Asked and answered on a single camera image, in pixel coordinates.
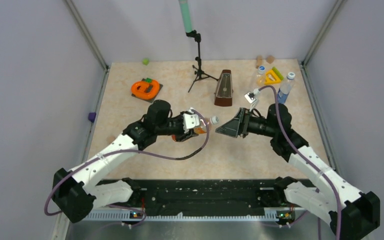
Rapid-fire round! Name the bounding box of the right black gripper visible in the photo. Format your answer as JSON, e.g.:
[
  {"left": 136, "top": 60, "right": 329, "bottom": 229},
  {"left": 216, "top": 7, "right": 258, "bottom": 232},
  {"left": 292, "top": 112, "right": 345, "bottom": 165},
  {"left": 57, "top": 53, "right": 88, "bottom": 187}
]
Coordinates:
[{"left": 216, "top": 107, "right": 277, "bottom": 138}]

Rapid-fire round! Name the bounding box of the white bottle cap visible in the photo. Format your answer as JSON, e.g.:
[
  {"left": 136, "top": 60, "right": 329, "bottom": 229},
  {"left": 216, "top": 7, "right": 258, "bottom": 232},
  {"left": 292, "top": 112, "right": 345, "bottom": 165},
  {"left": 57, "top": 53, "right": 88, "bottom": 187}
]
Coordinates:
[{"left": 209, "top": 116, "right": 219, "bottom": 125}]

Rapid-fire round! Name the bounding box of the orange clear plastic bottle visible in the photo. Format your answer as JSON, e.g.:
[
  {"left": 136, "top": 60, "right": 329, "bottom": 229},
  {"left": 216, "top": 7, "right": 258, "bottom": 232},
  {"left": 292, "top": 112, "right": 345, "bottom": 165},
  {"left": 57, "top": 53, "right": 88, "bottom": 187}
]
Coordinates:
[{"left": 193, "top": 117, "right": 213, "bottom": 135}]

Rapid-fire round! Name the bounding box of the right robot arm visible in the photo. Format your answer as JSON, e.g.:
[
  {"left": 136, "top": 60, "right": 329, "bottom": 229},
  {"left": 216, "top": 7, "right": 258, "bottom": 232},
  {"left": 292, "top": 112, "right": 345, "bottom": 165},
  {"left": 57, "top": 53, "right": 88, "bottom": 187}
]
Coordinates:
[{"left": 215, "top": 103, "right": 381, "bottom": 240}]

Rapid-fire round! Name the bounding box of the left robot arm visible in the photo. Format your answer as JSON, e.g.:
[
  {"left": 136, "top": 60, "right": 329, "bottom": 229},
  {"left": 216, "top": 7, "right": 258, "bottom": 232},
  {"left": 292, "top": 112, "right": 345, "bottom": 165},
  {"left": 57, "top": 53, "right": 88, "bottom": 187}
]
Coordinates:
[{"left": 44, "top": 100, "right": 204, "bottom": 223}]

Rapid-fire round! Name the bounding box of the clear bottle blue cap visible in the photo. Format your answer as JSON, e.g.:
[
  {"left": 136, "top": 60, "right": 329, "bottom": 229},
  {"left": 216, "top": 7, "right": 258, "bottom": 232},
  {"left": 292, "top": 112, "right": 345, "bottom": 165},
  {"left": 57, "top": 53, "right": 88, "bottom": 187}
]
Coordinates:
[{"left": 250, "top": 65, "right": 266, "bottom": 91}]

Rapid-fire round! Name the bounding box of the blue water bottle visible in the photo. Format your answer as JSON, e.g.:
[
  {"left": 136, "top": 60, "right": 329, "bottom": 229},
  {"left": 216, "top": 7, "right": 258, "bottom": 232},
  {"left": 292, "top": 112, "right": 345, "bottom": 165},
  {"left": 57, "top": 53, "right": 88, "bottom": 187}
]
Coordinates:
[{"left": 277, "top": 72, "right": 296, "bottom": 104}]

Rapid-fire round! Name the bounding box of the brown metronome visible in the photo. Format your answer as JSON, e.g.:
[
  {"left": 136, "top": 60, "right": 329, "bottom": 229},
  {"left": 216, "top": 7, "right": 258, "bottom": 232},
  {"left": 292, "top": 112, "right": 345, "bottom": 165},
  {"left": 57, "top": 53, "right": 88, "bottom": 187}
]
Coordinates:
[{"left": 214, "top": 69, "right": 234, "bottom": 107}]

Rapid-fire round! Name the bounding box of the black tripod stand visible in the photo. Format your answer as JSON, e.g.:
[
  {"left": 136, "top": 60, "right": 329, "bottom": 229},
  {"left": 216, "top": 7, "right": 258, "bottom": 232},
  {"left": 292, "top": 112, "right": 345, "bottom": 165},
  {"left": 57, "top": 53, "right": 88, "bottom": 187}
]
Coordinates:
[{"left": 186, "top": 30, "right": 219, "bottom": 93}]

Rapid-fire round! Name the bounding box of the yellow triangle toy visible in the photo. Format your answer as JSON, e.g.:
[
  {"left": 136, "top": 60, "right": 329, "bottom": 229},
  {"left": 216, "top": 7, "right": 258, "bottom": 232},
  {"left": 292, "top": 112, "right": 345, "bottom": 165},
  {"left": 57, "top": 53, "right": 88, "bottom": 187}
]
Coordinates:
[{"left": 264, "top": 69, "right": 281, "bottom": 85}]

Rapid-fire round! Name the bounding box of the wooden cube near left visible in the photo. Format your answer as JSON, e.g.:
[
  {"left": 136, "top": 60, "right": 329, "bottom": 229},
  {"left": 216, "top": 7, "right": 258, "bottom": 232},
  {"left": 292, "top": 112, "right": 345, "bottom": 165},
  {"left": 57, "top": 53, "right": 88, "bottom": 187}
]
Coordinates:
[{"left": 106, "top": 135, "right": 117, "bottom": 145}]

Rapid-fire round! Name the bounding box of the green stick toy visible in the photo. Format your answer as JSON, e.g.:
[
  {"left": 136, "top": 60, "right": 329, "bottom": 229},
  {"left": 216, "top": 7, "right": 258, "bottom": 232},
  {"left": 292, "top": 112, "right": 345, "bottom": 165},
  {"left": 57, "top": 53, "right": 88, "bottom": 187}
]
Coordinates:
[{"left": 272, "top": 66, "right": 284, "bottom": 81}]

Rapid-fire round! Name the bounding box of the small green cube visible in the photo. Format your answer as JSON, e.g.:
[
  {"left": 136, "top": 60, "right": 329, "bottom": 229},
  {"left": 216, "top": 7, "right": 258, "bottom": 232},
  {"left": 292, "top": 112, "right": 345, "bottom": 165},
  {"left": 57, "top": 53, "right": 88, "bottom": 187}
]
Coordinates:
[{"left": 142, "top": 58, "right": 150, "bottom": 66}]

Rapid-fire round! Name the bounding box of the left wooden block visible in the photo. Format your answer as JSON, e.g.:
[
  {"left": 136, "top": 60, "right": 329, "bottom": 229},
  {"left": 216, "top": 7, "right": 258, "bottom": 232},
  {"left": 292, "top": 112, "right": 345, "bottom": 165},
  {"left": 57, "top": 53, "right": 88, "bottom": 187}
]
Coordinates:
[{"left": 255, "top": 55, "right": 264, "bottom": 69}]

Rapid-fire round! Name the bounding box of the wooden block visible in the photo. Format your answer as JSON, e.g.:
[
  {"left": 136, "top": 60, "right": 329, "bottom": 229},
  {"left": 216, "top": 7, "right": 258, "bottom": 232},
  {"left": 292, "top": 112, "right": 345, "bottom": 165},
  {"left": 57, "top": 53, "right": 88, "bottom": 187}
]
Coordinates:
[
  {"left": 255, "top": 55, "right": 264, "bottom": 69},
  {"left": 265, "top": 55, "right": 276, "bottom": 64}
]

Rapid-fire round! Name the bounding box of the right wooden block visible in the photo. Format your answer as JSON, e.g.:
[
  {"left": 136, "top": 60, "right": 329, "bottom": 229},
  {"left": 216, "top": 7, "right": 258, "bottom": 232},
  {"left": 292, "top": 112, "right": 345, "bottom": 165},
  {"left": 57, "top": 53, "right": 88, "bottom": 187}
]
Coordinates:
[{"left": 265, "top": 55, "right": 276, "bottom": 64}]

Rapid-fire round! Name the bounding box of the purple block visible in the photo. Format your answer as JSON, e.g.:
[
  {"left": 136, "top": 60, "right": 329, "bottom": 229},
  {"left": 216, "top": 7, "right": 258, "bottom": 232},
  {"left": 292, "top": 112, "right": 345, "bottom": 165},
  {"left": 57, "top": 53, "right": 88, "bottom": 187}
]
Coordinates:
[{"left": 87, "top": 112, "right": 97, "bottom": 123}]

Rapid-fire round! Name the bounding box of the green foam microphone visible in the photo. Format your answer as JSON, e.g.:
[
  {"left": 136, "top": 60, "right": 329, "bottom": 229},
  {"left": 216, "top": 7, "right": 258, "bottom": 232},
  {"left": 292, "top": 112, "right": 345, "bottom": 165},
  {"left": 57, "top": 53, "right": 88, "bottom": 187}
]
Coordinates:
[{"left": 178, "top": 0, "right": 194, "bottom": 34}]

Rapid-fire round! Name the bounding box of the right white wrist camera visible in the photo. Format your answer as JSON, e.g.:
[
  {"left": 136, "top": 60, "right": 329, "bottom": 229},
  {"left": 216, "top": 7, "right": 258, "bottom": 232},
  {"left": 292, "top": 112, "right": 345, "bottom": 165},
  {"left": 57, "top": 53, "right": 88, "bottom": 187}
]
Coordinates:
[{"left": 244, "top": 88, "right": 260, "bottom": 111}]

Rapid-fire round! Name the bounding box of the grey square base plate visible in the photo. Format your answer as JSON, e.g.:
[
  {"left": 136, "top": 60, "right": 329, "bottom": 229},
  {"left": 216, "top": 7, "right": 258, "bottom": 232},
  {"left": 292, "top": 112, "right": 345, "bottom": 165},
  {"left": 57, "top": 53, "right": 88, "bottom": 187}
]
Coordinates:
[{"left": 131, "top": 78, "right": 164, "bottom": 104}]

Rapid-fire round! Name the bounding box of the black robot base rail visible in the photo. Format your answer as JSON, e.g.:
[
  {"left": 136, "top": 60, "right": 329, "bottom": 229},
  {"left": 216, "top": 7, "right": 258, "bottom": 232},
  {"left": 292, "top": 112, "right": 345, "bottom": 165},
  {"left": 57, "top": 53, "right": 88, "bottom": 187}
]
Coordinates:
[{"left": 95, "top": 179, "right": 309, "bottom": 227}]

